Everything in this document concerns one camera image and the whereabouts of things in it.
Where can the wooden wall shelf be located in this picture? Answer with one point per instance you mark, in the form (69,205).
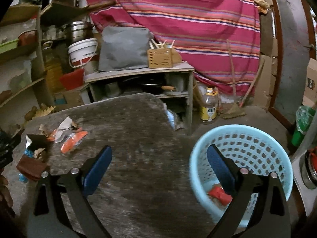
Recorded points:
(23,75)

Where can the orange snack wrapper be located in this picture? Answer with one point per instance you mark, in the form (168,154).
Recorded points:
(72,141)

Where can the dark door red frame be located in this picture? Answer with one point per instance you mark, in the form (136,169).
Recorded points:
(296,46)

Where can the oil bottle yellow label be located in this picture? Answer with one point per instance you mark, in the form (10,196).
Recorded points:
(209,105)

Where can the green plastic bag bin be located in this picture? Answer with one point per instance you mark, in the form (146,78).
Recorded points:
(304,118)

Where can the low wooden shelf table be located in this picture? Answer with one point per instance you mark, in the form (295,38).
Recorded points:
(129,82)

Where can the brown wallet pouch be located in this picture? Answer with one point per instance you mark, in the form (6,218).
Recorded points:
(31,168)

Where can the grey cushion bag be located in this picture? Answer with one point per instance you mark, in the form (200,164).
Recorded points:
(124,48)

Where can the wooden utensil holder box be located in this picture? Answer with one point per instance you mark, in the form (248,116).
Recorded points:
(162,55)

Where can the red plastic tub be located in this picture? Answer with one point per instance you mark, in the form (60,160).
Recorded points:
(72,80)

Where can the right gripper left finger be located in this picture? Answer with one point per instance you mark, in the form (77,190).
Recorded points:
(49,214)

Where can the broom with wooden handle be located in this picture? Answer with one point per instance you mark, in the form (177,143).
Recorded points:
(236,110)

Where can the cardboard box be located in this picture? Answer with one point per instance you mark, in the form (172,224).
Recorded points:
(310,92)

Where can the pink striped cloth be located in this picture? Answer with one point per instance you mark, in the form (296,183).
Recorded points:
(219,38)

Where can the light blue plastic basket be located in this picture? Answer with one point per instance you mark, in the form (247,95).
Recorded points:
(249,148)

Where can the red paper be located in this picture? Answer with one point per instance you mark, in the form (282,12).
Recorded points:
(217,192)

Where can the black pan wooden handle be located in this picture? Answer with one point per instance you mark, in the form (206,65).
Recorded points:
(156,87)

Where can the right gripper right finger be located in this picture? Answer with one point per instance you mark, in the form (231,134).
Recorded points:
(268,217)

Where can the white crumpled wrapper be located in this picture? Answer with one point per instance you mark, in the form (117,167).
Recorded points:
(59,134)

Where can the white plastic bucket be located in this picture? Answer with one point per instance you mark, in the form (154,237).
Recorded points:
(82,52)

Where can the steel pot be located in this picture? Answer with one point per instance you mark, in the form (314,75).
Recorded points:
(78,31)

